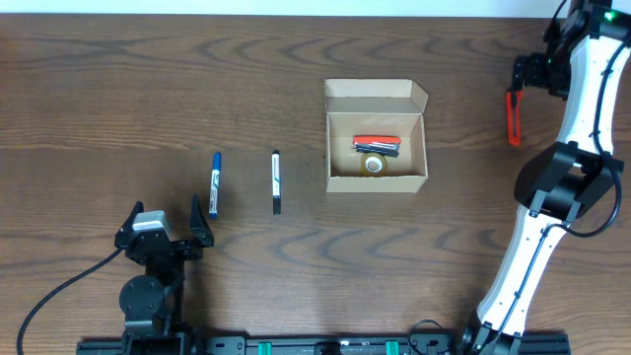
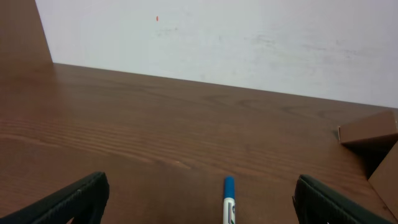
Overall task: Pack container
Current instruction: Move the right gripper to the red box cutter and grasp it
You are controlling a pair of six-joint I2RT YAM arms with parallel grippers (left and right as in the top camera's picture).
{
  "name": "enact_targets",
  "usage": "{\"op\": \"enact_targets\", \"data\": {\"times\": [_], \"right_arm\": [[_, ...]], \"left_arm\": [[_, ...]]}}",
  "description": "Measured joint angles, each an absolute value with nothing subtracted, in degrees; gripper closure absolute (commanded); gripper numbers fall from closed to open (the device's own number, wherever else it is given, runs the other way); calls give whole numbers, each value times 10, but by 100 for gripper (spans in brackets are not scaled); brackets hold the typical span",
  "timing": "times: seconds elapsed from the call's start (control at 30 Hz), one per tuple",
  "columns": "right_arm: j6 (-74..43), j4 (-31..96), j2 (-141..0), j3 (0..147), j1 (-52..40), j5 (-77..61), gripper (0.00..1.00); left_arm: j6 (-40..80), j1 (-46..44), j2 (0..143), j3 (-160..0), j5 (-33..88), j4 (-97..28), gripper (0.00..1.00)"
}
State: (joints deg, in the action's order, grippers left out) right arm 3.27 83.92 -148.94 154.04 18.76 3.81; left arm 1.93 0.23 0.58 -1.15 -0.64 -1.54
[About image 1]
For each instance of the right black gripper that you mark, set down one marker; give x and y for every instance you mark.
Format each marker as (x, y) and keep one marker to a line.
(528, 76)

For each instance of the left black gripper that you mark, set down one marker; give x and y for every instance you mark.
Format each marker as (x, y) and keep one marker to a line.
(204, 238)

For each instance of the red utility knife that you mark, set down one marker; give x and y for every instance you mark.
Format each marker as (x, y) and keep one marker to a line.
(513, 100)

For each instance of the yellow tape roll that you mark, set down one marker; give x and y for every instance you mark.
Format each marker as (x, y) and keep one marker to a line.
(373, 165)

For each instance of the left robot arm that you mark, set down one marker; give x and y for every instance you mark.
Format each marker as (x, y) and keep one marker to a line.
(152, 302)

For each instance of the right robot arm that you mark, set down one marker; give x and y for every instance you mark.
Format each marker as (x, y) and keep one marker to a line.
(573, 187)

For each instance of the blue whiteboard marker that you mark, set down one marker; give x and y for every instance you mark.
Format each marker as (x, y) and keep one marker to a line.
(215, 186)

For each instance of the black whiteboard marker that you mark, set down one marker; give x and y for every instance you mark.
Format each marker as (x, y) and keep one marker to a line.
(276, 182)

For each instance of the cardboard box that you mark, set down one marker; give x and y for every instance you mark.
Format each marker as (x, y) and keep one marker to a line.
(381, 107)

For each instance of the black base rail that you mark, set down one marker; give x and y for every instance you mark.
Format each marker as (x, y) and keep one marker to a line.
(417, 343)

